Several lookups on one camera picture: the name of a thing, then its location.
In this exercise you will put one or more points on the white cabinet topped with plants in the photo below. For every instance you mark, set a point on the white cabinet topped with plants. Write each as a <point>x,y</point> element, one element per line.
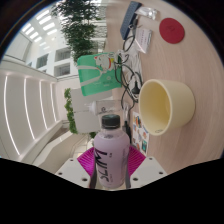
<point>83,113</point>

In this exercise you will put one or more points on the clear plastic packet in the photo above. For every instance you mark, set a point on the clear plastic packet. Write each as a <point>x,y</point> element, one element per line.
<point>146,12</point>

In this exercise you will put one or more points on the colourful sticker sheet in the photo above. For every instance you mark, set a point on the colourful sticker sheet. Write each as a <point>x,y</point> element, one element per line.
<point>140,133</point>

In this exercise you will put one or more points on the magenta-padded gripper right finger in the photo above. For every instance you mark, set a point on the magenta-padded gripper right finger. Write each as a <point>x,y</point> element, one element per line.
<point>148,171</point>

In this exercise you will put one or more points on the clear plastic cup with lid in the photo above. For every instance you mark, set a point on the clear plastic cup with lid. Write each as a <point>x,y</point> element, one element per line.
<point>106,107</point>

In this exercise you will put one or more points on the ceiling strip lights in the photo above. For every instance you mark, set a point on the ceiling strip lights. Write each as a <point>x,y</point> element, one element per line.
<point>27,106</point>

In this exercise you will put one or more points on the lilac drink bottle black cap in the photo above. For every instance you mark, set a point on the lilac drink bottle black cap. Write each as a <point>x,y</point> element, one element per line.
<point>111,156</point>

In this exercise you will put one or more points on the pale yellow mug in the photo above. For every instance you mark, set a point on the pale yellow mug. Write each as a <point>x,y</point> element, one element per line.
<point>166,106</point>

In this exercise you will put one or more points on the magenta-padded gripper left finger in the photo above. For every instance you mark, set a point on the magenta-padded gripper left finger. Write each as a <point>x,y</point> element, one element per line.
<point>71,171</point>

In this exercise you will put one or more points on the flat round red coaster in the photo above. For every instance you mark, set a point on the flat round red coaster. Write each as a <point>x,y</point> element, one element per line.
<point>171,30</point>

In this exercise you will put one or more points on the green tote bag cat print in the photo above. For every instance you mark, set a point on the green tote bag cat print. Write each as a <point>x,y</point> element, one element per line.
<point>98,75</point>

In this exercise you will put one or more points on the row of green hedge plants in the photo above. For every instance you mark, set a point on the row of green hedge plants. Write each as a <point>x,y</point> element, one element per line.
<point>80,26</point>

